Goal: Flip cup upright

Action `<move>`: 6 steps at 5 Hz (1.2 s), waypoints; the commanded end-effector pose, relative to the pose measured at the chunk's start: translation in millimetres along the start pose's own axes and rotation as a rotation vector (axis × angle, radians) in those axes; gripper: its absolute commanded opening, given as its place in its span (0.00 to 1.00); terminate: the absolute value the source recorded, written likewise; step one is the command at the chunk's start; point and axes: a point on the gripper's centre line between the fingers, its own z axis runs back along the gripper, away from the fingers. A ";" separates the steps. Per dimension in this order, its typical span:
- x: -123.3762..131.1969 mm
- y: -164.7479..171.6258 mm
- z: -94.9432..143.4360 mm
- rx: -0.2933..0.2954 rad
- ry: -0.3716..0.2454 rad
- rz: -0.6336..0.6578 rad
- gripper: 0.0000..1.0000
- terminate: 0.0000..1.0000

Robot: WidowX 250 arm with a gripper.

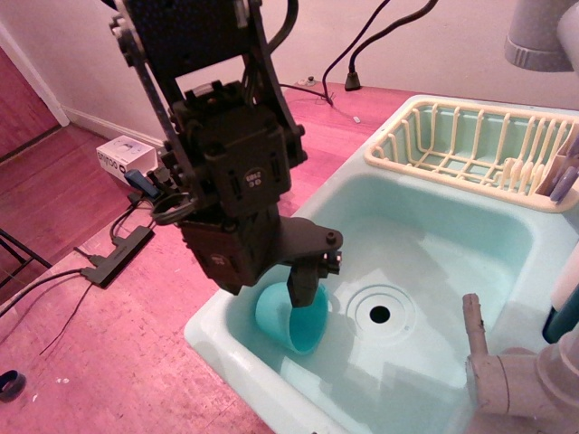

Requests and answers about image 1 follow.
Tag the teal plastic cup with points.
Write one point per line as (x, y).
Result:
(299, 329)

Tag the white cardboard box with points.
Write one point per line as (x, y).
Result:
(125, 153)

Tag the cream plastic dish rack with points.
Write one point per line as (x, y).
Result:
(507, 153)

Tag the blue clamp handle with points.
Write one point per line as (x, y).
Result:
(138, 181)

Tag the purple utensil handles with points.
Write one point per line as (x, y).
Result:
(566, 175)

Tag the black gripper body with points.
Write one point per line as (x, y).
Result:
(238, 252)

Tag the black power plug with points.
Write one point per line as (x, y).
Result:
(352, 82)

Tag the black metal chair frame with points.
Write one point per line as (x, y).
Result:
(22, 254)

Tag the grey pipe fitting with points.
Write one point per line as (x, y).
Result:
(543, 36)

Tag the beige toy faucet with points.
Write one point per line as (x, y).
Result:
(518, 382)

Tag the black tape roll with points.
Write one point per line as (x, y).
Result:
(12, 385)

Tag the black usb hub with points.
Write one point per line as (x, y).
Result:
(106, 269)

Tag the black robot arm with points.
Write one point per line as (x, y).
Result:
(231, 141)

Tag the light teal toy sink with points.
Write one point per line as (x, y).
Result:
(392, 358)

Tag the dark teal bottle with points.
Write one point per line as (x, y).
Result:
(561, 322)

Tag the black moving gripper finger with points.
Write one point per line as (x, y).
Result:
(305, 274)

